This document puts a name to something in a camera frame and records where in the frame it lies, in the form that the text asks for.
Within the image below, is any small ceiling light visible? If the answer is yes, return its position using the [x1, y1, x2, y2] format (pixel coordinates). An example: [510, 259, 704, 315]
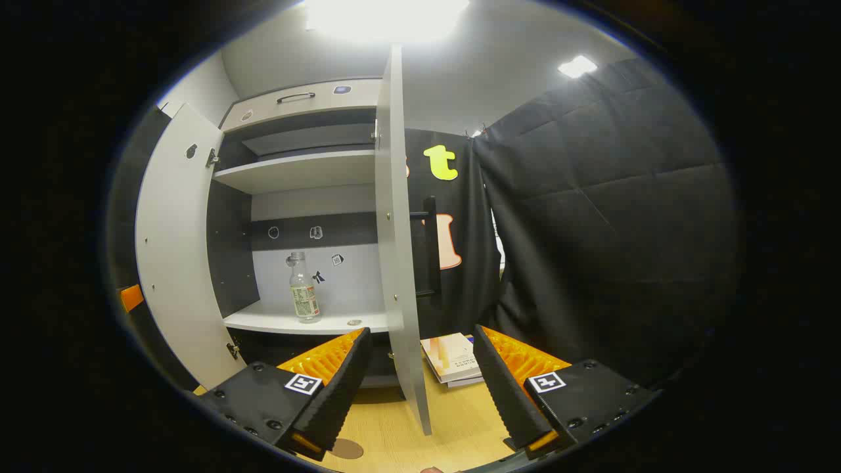
[557, 55, 599, 79]

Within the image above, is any clear plastic bottle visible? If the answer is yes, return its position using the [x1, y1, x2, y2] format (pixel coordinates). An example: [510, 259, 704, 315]
[286, 251, 323, 324]

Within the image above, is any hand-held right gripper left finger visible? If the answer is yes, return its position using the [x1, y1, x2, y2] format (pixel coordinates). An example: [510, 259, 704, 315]
[197, 327, 373, 462]

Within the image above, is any grey white cabinet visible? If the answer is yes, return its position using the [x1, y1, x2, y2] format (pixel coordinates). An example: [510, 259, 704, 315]
[207, 78, 408, 398]

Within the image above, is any grey cabinet door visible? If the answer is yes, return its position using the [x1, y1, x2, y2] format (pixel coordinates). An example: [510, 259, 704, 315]
[135, 102, 247, 392]
[375, 45, 433, 436]

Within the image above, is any black door handle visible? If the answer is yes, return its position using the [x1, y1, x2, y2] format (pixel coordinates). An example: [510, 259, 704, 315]
[411, 196, 442, 298]

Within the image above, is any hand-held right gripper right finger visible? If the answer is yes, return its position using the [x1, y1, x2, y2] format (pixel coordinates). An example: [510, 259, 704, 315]
[472, 324, 661, 461]

